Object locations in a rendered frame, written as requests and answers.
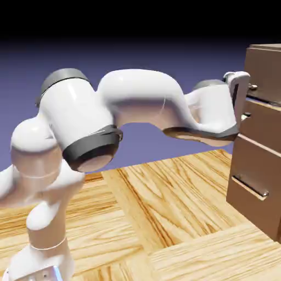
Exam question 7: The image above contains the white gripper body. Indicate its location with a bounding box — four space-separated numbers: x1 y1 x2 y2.
228 71 251 131

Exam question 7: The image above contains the short brown drawer front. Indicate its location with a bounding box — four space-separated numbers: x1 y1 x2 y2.
226 133 281 244

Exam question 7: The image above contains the brown wooden cabinet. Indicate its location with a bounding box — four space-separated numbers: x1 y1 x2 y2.
226 43 281 244

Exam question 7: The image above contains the silver tipped metal handle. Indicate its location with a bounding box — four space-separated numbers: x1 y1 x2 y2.
232 173 270 201

